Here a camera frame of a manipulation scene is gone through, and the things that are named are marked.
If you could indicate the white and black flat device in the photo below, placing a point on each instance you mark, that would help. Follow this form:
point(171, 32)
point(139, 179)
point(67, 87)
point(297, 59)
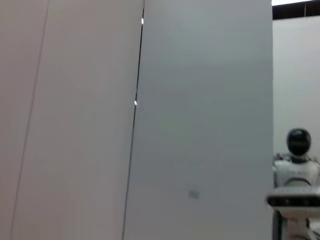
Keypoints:
point(292, 197)

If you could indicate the white ceiling light strip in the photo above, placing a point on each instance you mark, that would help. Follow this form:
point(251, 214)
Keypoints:
point(295, 2)

